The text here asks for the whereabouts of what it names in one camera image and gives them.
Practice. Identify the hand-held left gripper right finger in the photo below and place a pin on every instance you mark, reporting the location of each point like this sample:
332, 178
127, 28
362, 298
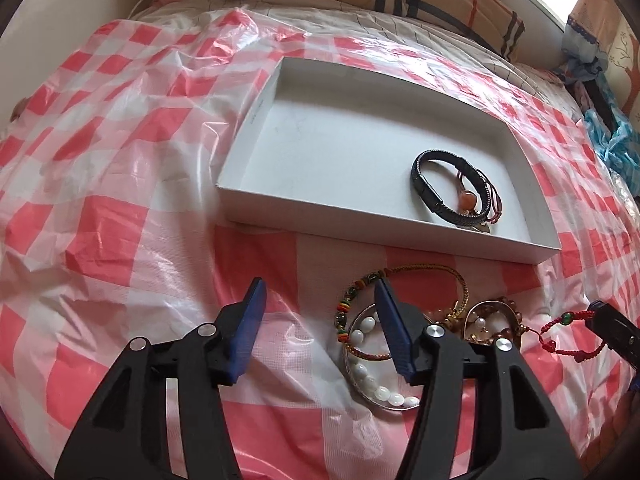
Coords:
395, 335

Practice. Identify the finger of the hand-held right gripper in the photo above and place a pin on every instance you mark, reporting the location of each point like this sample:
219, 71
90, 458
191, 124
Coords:
617, 332

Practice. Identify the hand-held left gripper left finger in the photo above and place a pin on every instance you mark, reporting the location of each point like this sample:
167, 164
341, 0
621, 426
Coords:
247, 330

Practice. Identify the white cardboard box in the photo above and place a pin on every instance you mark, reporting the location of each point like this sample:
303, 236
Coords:
325, 150

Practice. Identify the blue plastic bag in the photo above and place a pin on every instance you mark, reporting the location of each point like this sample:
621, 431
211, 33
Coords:
600, 132

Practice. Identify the red white checked plastic sheet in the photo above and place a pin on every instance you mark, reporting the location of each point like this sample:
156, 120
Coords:
125, 160

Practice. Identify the beige printed curtain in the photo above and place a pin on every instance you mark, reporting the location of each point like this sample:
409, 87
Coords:
615, 45

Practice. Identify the beige plaid pillow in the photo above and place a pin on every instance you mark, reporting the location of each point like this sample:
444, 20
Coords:
450, 5

